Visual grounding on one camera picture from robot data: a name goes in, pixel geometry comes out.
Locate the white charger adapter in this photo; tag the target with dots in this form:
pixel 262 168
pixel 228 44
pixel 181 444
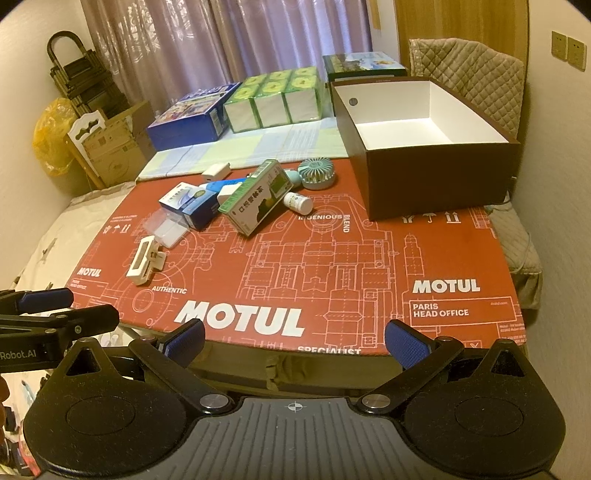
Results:
pixel 217 173

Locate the beige wall socket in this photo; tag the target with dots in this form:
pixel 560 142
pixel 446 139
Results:
pixel 576 53
pixel 560 45

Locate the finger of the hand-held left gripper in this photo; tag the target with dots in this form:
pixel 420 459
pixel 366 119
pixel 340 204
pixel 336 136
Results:
pixel 92 318
pixel 41 301

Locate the yellow plastic bag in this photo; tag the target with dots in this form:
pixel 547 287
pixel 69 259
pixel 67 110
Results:
pixel 51 138

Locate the white blue swirl medicine box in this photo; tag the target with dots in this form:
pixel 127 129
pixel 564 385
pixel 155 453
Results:
pixel 184 198

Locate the clear plastic case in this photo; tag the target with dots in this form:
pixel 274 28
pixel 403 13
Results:
pixel 164 230

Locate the red printed mat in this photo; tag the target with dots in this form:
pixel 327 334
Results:
pixel 323 277

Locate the small white box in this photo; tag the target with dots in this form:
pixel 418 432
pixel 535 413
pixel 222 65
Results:
pixel 231 194

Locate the white printed bedsheet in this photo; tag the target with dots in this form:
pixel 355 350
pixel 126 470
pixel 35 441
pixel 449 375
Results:
pixel 55 230

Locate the green tissue multipack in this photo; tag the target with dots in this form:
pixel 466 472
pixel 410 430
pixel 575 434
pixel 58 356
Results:
pixel 272 108

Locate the green milk carton box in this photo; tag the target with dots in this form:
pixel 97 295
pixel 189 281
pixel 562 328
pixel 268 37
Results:
pixel 355 67

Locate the blue printed box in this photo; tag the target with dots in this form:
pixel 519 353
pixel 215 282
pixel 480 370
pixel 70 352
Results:
pixel 184 131

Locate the white clip holder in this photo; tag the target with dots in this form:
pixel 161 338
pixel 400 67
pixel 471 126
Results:
pixel 141 261

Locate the brown storage box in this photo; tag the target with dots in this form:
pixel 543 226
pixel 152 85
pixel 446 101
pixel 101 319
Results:
pixel 429 180

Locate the pastel checkered cloth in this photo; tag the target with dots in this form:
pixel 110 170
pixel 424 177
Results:
pixel 258 147

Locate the pink curtain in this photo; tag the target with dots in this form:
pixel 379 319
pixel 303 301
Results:
pixel 184 46

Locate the cardboard box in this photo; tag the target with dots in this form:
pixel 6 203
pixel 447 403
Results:
pixel 120 147

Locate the wooden door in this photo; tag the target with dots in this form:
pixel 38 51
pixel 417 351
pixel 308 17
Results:
pixel 461 23

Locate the blue white tube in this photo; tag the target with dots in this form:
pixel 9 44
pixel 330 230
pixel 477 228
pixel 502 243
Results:
pixel 212 187

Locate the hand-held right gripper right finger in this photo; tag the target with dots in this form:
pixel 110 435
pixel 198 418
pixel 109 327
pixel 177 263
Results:
pixel 406 344

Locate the beige quilted cushion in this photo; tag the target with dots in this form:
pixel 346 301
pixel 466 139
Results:
pixel 517 240

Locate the white carved board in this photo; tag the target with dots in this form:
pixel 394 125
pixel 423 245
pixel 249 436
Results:
pixel 85 131

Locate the green medicine box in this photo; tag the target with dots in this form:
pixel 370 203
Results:
pixel 258 203

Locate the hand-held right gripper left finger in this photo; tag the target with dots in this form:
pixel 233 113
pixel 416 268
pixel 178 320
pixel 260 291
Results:
pixel 184 339

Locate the beige quilted chair cover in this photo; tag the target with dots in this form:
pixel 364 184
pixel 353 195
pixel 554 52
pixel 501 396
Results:
pixel 466 69

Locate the yellow hanging strip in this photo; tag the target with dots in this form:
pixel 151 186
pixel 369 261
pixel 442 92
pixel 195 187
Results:
pixel 376 14

